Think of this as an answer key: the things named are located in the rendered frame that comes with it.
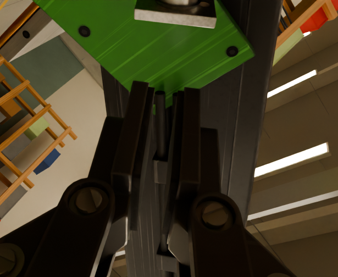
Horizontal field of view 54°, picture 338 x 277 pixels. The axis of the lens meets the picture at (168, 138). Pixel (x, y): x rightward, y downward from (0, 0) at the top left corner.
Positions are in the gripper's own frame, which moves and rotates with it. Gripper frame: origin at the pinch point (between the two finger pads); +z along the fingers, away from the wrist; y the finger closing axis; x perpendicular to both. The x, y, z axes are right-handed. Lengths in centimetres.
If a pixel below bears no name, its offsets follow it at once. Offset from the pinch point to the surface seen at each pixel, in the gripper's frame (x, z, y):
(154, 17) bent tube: -2.4, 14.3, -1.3
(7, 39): -15.9, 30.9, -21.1
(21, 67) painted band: -424, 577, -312
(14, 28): -14.1, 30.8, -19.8
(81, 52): -478, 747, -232
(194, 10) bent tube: -1.9, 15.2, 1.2
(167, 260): -33.0, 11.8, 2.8
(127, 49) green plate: -7.5, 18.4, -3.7
